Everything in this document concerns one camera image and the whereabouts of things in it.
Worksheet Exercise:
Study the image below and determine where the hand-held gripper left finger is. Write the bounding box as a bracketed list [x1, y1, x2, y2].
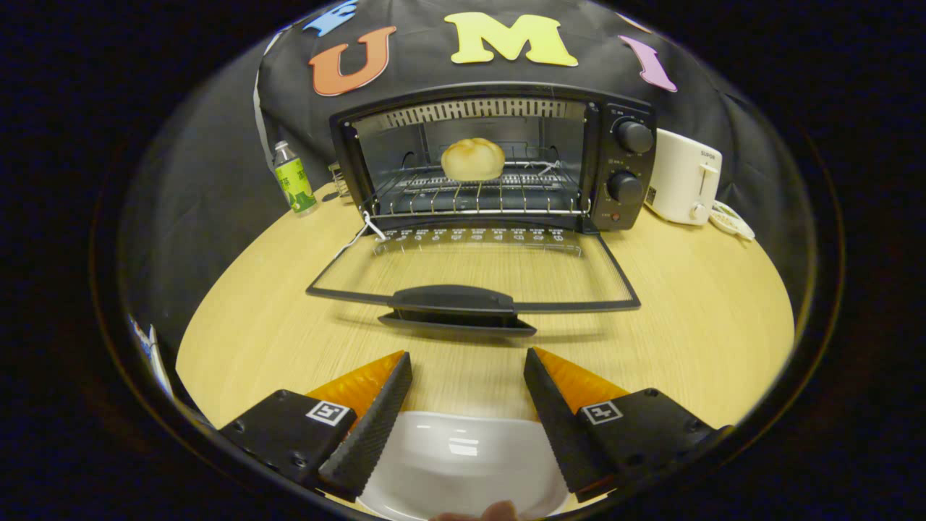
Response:
[219, 351, 415, 504]

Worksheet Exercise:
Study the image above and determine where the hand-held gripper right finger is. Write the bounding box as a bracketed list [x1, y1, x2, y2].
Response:
[524, 347, 726, 503]

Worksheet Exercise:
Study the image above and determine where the black toaster oven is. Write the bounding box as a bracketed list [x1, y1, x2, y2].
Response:
[306, 81, 659, 339]

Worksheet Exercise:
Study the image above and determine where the golden bread bun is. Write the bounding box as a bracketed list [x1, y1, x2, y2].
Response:
[441, 137, 506, 182]

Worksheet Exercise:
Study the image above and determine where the white pop-up toaster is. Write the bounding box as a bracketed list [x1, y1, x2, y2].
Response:
[644, 128, 723, 226]

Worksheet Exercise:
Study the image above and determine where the white plate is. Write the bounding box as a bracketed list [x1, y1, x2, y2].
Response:
[358, 411, 571, 521]

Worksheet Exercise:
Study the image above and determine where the green label drink bottle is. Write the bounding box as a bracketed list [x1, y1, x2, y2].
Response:
[273, 140, 318, 216]

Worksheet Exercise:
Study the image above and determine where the small white patterned dish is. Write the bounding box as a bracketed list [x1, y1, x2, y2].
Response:
[709, 200, 756, 242]

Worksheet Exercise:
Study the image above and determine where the black backdrop cloth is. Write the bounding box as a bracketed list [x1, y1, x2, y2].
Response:
[119, 0, 818, 352]

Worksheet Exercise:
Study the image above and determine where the white string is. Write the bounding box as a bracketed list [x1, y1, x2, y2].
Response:
[335, 211, 388, 255]

